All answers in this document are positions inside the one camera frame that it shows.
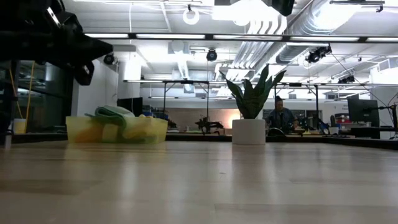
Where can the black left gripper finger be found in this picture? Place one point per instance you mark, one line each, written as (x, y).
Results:
(93, 54)
(94, 43)

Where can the light green microfiber towel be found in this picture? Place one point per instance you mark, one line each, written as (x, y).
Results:
(113, 116)

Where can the yellow translucent plastic bin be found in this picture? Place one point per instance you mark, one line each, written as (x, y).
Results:
(71, 130)

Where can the orange microfiber towel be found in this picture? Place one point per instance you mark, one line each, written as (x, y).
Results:
(88, 134)

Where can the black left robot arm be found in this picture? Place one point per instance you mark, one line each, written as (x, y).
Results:
(21, 31)

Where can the black background robot arm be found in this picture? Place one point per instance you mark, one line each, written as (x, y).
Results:
(208, 124)

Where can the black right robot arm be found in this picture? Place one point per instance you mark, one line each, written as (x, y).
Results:
(283, 6)

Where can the black computer monitor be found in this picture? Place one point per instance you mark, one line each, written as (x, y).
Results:
(129, 107)
(362, 113)

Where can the long ceiling light bar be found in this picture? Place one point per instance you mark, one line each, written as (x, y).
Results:
(171, 36)

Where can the small yellow container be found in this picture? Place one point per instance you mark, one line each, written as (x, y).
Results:
(20, 126)

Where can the artificial green snake plant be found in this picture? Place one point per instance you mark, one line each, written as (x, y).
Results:
(252, 99)

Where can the white round plant pot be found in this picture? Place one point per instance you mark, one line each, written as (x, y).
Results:
(248, 132)

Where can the person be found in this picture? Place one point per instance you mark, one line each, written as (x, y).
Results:
(281, 118)

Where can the black ceiling-mounted camera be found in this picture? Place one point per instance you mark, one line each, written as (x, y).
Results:
(109, 59)
(211, 55)
(315, 55)

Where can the silver ventilation duct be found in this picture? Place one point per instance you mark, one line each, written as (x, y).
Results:
(292, 51)

